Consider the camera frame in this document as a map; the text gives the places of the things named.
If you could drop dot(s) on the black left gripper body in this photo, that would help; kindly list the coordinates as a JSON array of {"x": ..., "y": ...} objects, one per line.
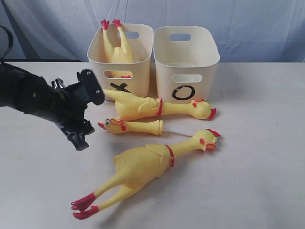
[{"x": 71, "y": 105}]

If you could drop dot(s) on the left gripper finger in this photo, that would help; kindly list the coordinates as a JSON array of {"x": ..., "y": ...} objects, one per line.
[
  {"x": 90, "y": 90},
  {"x": 76, "y": 130}
]

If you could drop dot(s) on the whole rubber chicken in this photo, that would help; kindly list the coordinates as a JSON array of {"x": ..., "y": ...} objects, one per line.
[
  {"x": 131, "y": 107},
  {"x": 136, "y": 167}
]

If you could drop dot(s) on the detached rubber chicken head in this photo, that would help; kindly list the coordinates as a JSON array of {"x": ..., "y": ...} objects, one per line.
[{"x": 157, "y": 127}]

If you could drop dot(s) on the headless rubber chicken body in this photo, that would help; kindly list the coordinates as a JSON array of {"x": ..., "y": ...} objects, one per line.
[{"x": 118, "y": 54}]

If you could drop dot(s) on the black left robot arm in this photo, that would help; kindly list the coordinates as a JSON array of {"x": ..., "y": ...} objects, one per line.
[{"x": 27, "y": 93}]

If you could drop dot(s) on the cream bin marked X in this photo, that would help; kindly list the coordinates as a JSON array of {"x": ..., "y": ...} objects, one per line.
[{"x": 130, "y": 77}]

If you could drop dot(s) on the blue-grey backdrop curtain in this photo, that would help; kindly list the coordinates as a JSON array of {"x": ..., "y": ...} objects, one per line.
[{"x": 244, "y": 30}]

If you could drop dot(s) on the cream bin marked O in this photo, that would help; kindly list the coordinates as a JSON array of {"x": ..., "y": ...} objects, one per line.
[{"x": 186, "y": 59}]

